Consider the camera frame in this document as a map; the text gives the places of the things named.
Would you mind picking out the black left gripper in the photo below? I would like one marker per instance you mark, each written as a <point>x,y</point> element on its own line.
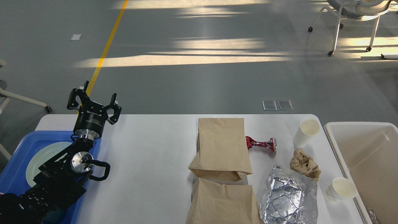
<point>92,117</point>

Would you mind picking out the pale green plate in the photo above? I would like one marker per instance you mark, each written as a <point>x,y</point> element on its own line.
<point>40,158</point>

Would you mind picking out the dark green mug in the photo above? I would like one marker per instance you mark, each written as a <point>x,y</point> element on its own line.
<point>54,217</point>

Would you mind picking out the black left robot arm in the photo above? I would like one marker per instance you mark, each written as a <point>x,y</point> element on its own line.
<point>60,181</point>

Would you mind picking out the white chair at left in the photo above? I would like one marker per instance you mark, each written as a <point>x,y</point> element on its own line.
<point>7,95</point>

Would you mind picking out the blue plastic tray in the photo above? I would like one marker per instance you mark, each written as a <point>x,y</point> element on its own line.
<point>13,178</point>

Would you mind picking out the upper brown paper bag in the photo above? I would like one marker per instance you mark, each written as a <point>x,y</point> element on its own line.
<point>222,150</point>

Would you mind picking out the brown paper bag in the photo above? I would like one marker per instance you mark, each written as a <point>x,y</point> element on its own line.
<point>214,203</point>
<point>222,150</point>

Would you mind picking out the lower brown paper bag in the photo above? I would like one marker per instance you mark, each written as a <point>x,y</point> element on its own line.
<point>214,203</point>

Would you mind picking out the metal floor socket plates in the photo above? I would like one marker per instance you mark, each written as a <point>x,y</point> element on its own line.
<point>272,105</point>

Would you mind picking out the red candy wrapper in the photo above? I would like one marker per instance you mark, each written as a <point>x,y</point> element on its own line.
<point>271,144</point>

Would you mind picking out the crumpled brown paper ball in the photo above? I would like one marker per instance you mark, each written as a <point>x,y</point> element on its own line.
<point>304,164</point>

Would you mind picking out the small white paper cup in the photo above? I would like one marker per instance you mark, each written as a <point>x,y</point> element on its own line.
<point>340,189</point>

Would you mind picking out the white plastic bin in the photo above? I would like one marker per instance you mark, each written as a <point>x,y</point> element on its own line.
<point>367,153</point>

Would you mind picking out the white chair on casters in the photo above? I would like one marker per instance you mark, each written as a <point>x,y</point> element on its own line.
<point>355,10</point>

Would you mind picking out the crumpled foil in bin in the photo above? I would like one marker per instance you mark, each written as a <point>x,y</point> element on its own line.
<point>372,216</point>

